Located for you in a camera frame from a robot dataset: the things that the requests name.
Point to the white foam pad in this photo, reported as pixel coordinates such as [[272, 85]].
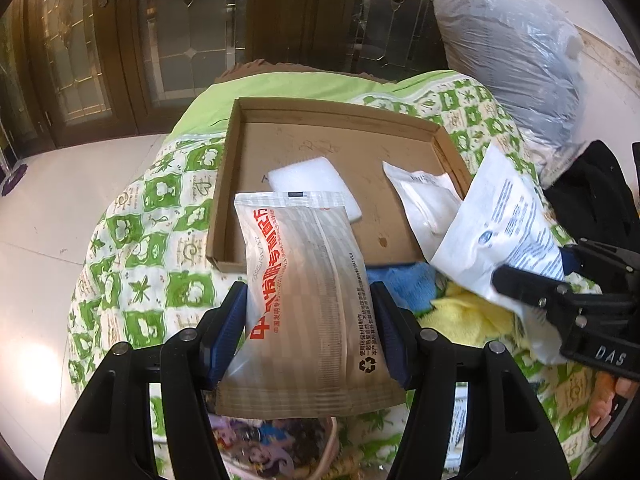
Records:
[[310, 175]]

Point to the large clear plastic bag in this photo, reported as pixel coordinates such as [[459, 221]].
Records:
[[510, 60]]

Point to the yellow towel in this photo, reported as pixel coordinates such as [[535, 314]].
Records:
[[460, 315]]

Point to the white printed plastic packet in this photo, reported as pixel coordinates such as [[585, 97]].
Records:
[[500, 220]]

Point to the pink cartoon pouch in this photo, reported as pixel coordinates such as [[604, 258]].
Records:
[[270, 440]]

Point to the wooden glass-door cabinet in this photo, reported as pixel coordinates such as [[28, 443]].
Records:
[[125, 60]]

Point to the black garment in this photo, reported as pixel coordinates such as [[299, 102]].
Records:
[[600, 185]]

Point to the white printed paper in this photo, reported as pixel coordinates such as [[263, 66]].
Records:
[[460, 425]]

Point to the green patterned blanket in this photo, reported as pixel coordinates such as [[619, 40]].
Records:
[[165, 240]]

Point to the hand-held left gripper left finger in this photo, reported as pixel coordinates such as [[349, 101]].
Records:
[[227, 330]]

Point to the person's right hand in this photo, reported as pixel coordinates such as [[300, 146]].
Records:
[[602, 400]]

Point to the small white plastic packet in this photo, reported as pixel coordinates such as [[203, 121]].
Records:
[[425, 200]]

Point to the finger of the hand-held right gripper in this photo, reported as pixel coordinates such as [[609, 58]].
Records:
[[585, 255], [520, 285]]

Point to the blue towel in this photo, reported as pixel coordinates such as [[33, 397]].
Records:
[[405, 280]]

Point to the shallow cardboard box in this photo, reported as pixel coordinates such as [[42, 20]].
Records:
[[320, 135]]

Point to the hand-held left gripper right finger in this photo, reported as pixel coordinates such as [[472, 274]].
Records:
[[387, 330]]

